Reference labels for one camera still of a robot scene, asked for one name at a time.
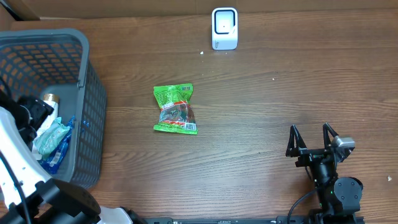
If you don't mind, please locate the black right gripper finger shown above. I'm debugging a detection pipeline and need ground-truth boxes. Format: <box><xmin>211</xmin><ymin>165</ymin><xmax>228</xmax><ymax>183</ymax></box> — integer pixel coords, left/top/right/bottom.
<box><xmin>285</xmin><ymin>125</ymin><xmax>307</xmax><ymax>157</ymax></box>
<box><xmin>323</xmin><ymin>123</ymin><xmax>338</xmax><ymax>149</ymax></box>

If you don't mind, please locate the white tube with gold cap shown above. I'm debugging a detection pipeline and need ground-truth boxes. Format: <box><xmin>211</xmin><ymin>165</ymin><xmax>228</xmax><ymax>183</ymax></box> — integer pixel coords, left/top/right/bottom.
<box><xmin>31</xmin><ymin>93</ymin><xmax>60</xmax><ymax>159</ymax></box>

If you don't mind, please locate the teal tissue packet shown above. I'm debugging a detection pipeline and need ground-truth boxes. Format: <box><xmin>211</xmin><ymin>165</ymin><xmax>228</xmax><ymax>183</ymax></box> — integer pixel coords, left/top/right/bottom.
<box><xmin>32</xmin><ymin>117</ymin><xmax>70</xmax><ymax>161</ymax></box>

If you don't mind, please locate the blue snack wrapper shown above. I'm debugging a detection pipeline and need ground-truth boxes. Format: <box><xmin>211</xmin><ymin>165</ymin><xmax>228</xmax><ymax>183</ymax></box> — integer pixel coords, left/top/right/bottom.
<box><xmin>39</xmin><ymin>116</ymin><xmax>75</xmax><ymax>174</ymax></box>

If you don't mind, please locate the green snack bag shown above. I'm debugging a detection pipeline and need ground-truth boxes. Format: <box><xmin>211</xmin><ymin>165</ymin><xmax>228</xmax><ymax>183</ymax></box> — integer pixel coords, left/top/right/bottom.
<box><xmin>154</xmin><ymin>83</ymin><xmax>198</xmax><ymax>135</ymax></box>

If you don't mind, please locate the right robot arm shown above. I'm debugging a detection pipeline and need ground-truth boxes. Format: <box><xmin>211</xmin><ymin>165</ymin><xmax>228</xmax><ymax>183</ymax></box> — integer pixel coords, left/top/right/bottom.
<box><xmin>284</xmin><ymin>123</ymin><xmax>364</xmax><ymax>223</ymax></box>

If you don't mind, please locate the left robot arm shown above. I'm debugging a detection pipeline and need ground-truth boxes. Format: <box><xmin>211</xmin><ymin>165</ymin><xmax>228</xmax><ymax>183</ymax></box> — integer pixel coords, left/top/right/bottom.
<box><xmin>1</xmin><ymin>80</ymin><xmax>133</xmax><ymax>223</ymax></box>

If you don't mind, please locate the white barcode scanner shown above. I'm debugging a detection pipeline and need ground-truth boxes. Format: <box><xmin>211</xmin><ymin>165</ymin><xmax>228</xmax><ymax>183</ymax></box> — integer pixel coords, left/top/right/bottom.
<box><xmin>211</xmin><ymin>7</ymin><xmax>238</xmax><ymax>50</ymax></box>

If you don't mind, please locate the grey plastic basket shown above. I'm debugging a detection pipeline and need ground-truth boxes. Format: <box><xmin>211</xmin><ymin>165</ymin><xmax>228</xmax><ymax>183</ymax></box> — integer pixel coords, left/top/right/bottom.
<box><xmin>1</xmin><ymin>29</ymin><xmax>107</xmax><ymax>189</ymax></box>

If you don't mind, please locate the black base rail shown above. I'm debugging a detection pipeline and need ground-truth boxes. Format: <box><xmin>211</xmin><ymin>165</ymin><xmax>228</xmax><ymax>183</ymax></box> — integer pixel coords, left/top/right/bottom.
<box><xmin>124</xmin><ymin>215</ymin><xmax>365</xmax><ymax>224</ymax></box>

